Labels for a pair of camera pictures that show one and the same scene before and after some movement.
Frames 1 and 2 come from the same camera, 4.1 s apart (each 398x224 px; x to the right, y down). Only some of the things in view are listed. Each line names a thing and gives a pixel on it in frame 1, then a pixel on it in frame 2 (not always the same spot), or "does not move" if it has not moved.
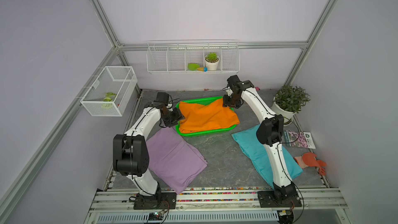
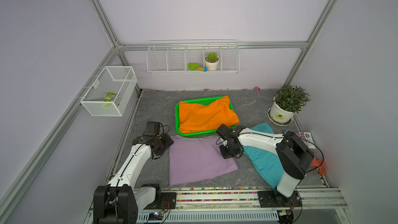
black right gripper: (226, 100) -> (225, 154)
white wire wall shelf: (193, 56) does not move
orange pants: (213, 116) does not move
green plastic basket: (203, 101) does not move
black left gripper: (178, 115) -> (168, 142)
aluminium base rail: (319, 206) does not move
